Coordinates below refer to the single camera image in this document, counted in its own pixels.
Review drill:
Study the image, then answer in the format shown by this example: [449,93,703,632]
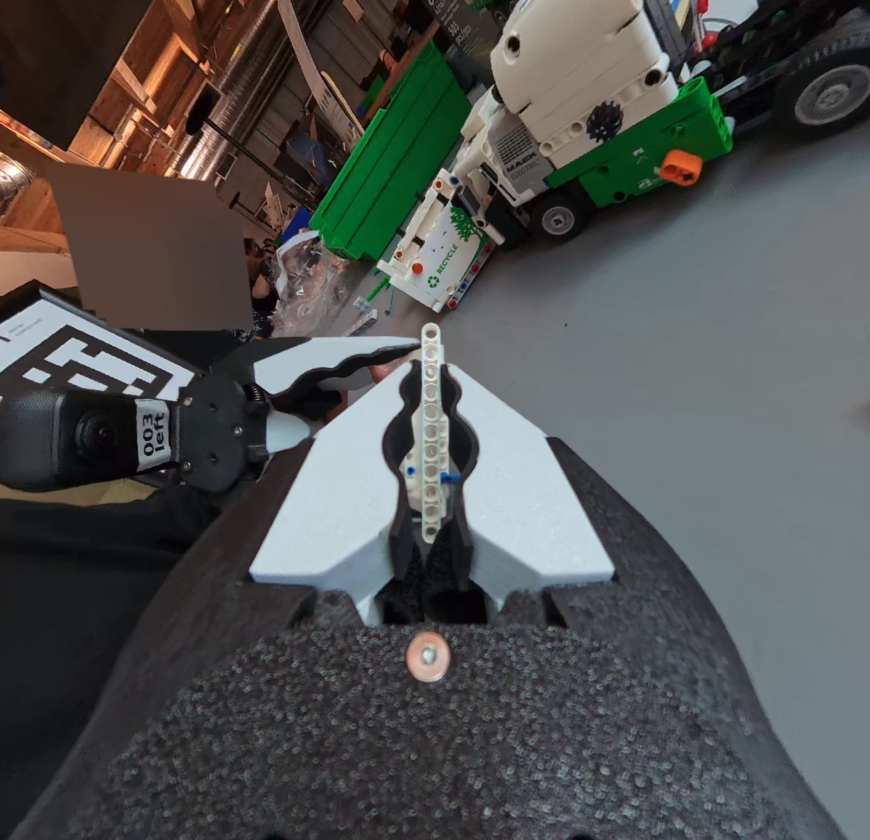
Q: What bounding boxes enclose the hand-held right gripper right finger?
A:
[447,362,618,614]

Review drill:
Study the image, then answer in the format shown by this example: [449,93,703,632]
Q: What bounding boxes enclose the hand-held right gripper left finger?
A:
[249,359,419,628]

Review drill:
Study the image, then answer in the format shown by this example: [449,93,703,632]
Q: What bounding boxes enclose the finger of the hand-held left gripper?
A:
[224,336,424,414]
[265,408,322,456]

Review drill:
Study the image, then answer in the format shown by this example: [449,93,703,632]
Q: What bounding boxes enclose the short white lego beam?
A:
[401,378,436,523]

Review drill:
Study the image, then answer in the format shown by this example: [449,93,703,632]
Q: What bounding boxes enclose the long white lego beam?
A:
[418,322,455,543]

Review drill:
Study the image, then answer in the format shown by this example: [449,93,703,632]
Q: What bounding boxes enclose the white lego recycling container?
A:
[376,167,507,313]

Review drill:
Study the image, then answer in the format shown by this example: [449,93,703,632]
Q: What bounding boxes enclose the lego set box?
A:
[418,0,538,63]

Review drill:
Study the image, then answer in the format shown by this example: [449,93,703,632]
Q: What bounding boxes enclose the white green lego truck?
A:
[452,0,870,244]

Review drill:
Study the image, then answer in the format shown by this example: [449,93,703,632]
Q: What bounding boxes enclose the crumpled clear plastic bags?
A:
[272,232,383,339]

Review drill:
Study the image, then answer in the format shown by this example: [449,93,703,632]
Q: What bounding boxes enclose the black framed marker sign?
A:
[0,290,199,407]

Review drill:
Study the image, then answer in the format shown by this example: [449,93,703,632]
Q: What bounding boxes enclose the green plastic bin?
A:
[309,38,492,265]

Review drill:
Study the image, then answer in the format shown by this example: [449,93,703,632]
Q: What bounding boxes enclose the person's black clothing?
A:
[0,493,225,840]

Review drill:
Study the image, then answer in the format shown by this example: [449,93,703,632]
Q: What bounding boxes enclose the metal duct pipe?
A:
[173,11,293,188]

